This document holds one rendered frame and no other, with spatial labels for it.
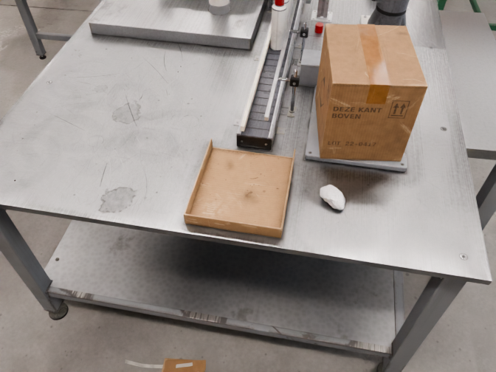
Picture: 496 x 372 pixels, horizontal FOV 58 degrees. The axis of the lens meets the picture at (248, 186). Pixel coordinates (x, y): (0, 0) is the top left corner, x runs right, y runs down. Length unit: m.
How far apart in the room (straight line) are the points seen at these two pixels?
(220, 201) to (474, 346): 1.30
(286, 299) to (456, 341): 0.75
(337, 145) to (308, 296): 0.70
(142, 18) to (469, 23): 1.38
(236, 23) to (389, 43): 0.74
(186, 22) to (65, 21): 2.22
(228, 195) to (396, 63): 0.58
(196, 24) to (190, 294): 1.07
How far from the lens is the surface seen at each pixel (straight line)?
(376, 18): 1.91
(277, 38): 1.71
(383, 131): 1.30
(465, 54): 2.01
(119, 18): 2.02
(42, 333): 2.13
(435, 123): 1.61
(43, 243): 2.38
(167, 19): 1.97
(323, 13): 2.07
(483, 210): 1.83
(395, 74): 1.25
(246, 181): 1.29
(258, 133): 1.37
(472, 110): 1.71
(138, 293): 1.83
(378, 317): 1.80
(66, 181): 1.40
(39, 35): 3.53
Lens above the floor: 1.79
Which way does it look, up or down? 48 degrees down
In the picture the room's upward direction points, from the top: straight up
